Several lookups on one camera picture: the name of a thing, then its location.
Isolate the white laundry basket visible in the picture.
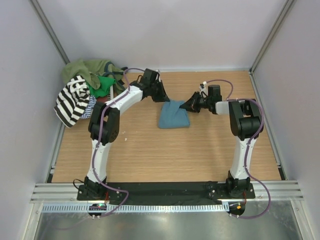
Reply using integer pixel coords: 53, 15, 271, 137
105, 85, 115, 102

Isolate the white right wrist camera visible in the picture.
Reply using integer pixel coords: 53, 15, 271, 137
199, 81, 208, 97

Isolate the aluminium frame rail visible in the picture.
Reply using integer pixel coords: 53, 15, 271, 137
30, 180, 303, 205

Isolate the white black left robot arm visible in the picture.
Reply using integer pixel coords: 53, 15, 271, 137
77, 68, 169, 201

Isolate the olive green tank top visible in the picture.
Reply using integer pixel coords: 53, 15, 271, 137
61, 58, 127, 94

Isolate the red tank top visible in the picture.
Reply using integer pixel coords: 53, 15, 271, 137
96, 96, 109, 103

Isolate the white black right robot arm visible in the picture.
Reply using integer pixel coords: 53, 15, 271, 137
180, 84, 265, 198

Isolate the bright green tank top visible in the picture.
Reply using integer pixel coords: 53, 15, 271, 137
86, 76, 116, 99

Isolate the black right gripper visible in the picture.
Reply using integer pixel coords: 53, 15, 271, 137
180, 91, 212, 113

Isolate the blue white striped tank top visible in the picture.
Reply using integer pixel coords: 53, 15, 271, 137
80, 95, 97, 120

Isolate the black white striped tank top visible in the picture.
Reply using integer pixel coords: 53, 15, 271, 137
53, 75, 90, 128

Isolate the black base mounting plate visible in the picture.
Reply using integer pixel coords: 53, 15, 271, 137
77, 181, 256, 205

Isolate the perforated cable duct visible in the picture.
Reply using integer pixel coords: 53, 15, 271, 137
42, 202, 229, 214

